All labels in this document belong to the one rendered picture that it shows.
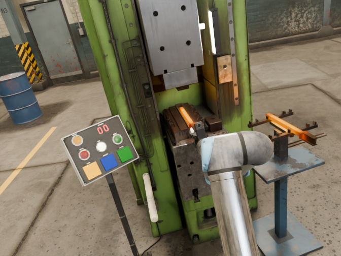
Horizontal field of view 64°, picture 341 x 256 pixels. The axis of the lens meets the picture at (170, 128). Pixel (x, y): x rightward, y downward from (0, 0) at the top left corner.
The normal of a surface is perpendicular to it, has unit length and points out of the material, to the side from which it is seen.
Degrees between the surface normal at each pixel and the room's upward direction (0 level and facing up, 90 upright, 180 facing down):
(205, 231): 89
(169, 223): 90
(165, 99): 90
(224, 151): 51
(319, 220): 0
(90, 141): 60
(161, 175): 90
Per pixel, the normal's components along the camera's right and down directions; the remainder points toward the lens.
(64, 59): 0.00, 0.45
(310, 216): -0.18, -0.88
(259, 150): 0.44, 0.11
